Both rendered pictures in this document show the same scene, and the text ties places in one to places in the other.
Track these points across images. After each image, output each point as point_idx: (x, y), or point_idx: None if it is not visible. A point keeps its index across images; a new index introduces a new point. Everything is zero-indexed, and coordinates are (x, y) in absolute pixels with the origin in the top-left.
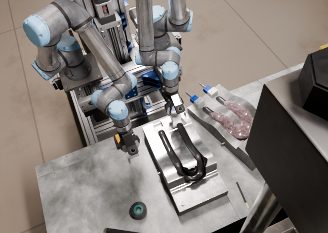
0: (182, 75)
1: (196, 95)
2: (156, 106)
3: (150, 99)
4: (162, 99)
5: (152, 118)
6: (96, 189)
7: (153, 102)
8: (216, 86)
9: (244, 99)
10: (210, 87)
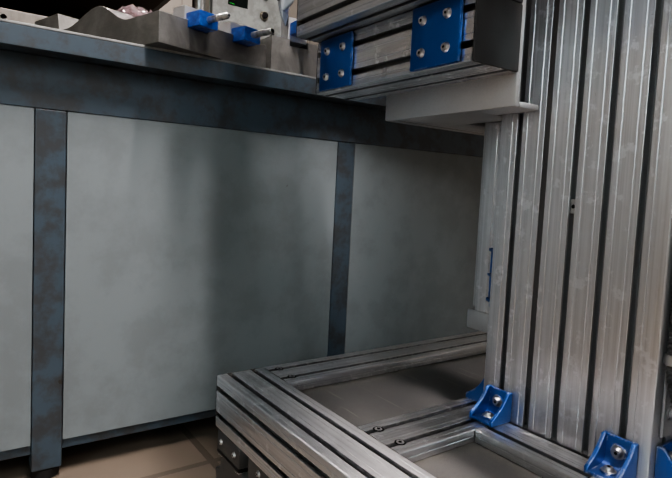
0: None
1: (241, 26)
2: (443, 421)
3: (507, 444)
4: (433, 465)
5: (439, 404)
6: None
7: (480, 452)
8: (171, 14)
9: (102, 6)
10: (193, 11)
